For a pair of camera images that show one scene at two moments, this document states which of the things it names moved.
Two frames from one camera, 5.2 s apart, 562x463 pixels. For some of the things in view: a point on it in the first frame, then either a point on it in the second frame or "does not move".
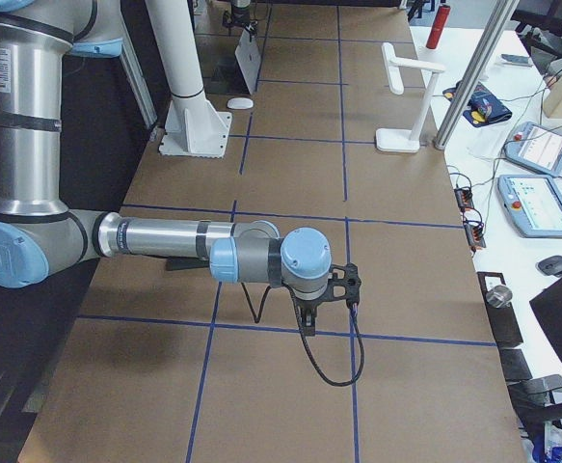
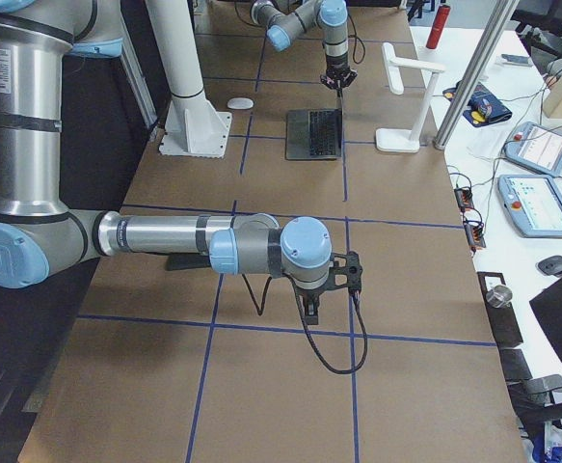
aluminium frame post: (503, 11) does not move
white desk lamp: (406, 140) does not move
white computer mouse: (240, 103) does not move
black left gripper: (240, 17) to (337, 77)
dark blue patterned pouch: (483, 105) does not move
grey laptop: (249, 59) to (313, 134)
